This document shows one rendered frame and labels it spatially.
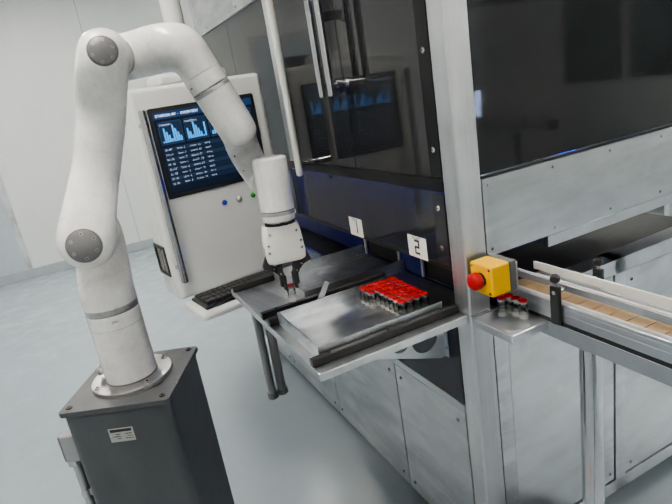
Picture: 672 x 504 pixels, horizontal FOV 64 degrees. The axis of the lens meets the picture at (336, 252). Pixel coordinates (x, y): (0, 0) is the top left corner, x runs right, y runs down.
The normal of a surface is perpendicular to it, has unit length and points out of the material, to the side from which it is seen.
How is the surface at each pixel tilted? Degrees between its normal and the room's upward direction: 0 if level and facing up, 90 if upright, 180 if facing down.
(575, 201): 90
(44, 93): 90
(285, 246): 90
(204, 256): 90
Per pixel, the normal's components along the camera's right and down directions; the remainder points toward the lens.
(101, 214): 0.59, -0.23
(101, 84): 0.14, 0.80
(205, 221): 0.58, 0.15
